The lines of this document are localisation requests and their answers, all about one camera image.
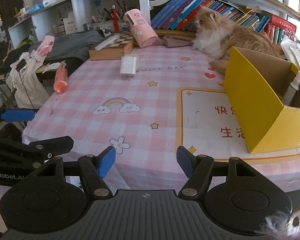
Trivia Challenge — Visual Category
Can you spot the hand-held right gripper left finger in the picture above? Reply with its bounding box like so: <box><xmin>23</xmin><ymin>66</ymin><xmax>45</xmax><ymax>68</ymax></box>
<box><xmin>31</xmin><ymin>145</ymin><xmax>116</xmax><ymax>201</ymax></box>

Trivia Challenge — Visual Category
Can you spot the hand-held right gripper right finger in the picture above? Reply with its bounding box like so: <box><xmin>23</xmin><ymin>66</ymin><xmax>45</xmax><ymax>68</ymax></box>
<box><xmin>176</xmin><ymin>145</ymin><xmax>264</xmax><ymax>201</ymax></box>

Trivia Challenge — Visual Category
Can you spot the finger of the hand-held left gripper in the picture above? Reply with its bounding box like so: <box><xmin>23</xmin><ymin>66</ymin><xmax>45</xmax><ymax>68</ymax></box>
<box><xmin>0</xmin><ymin>131</ymin><xmax>74</xmax><ymax>166</ymax></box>
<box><xmin>0</xmin><ymin>104</ymin><xmax>36</xmax><ymax>130</ymax></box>

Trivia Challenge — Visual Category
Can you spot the yellow cardboard box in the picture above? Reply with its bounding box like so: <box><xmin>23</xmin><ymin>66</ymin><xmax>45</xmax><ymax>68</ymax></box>
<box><xmin>222</xmin><ymin>46</ymin><xmax>300</xmax><ymax>154</ymax></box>

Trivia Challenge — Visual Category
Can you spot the white spray bottle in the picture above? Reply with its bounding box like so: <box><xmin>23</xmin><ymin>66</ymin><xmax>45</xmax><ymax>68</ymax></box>
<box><xmin>283</xmin><ymin>71</ymin><xmax>300</xmax><ymax>105</ymax></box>

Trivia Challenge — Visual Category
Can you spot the desktop with pink checkered tablecloth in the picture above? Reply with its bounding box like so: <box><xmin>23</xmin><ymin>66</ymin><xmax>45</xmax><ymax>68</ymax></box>
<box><xmin>21</xmin><ymin>44</ymin><xmax>300</xmax><ymax>193</ymax></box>

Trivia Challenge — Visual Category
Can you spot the cream cloth bag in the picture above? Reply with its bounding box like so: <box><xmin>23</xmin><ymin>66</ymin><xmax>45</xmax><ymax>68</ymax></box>
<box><xmin>6</xmin><ymin>51</ymin><xmax>50</xmax><ymax>108</ymax></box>

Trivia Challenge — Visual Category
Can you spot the grey clothing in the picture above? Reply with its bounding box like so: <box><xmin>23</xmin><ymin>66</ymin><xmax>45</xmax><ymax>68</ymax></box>
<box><xmin>27</xmin><ymin>29</ymin><xmax>107</xmax><ymax>61</ymax></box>

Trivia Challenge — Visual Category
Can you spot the white box with red label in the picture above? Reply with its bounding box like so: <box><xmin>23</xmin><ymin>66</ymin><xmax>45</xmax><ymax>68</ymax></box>
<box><xmin>63</xmin><ymin>17</ymin><xmax>78</xmax><ymax>34</ymax></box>

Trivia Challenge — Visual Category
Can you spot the blue tissue pack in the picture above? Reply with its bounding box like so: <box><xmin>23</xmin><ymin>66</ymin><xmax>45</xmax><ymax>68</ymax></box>
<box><xmin>25</xmin><ymin>4</ymin><xmax>44</xmax><ymax>14</ymax></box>

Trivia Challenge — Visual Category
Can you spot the purple fluffy sleeve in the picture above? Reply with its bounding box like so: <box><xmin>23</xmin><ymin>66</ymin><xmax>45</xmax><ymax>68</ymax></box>
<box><xmin>261</xmin><ymin>167</ymin><xmax>300</xmax><ymax>240</ymax></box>

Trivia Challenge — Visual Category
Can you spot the wooden chess board box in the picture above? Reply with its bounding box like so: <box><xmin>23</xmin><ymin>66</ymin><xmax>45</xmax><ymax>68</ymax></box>
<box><xmin>89</xmin><ymin>31</ymin><xmax>136</xmax><ymax>61</ymax></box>

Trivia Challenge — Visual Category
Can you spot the white ruler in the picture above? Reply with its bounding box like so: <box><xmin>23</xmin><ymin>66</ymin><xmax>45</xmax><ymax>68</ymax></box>
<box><xmin>94</xmin><ymin>33</ymin><xmax>121</xmax><ymax>51</ymax></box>

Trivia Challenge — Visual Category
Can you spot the dusty pink cloth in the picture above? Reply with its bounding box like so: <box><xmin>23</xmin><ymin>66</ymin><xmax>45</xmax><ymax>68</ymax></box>
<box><xmin>162</xmin><ymin>35</ymin><xmax>194</xmax><ymax>49</ymax></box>

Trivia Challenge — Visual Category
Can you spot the pen holder with pens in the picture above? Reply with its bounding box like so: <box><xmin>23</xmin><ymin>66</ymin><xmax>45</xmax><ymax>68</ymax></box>
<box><xmin>91</xmin><ymin>0</ymin><xmax>127</xmax><ymax>33</ymax></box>

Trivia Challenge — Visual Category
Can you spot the orange fluffy cat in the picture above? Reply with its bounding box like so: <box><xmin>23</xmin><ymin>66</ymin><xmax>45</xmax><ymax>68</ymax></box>
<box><xmin>191</xmin><ymin>5</ymin><xmax>280</xmax><ymax>74</ymax></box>

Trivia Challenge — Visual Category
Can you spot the pink cylindrical pencil case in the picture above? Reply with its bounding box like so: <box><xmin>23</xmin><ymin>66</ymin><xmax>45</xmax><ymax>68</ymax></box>
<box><xmin>124</xmin><ymin>9</ymin><xmax>159</xmax><ymax>48</ymax></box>

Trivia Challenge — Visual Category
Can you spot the row of colourful books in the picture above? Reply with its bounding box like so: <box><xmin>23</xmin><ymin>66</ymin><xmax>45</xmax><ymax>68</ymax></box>
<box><xmin>150</xmin><ymin>0</ymin><xmax>297</xmax><ymax>46</ymax></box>

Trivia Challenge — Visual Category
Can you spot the pile of papers and books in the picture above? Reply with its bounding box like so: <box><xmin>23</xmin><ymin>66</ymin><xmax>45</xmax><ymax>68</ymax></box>
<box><xmin>280</xmin><ymin>35</ymin><xmax>300</xmax><ymax>73</ymax></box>

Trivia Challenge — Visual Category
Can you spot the white storage box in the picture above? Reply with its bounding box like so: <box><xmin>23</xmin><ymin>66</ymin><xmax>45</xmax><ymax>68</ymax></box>
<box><xmin>282</xmin><ymin>0</ymin><xmax>300</xmax><ymax>13</ymax></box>

